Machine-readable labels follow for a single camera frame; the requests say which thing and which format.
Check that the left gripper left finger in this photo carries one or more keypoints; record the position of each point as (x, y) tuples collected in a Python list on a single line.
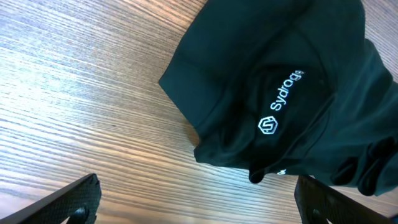
[(75, 203)]

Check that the black t-shirt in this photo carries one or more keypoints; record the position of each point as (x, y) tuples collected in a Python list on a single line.
[(288, 87)]

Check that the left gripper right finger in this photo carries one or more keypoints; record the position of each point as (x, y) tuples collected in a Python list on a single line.
[(320, 204)]

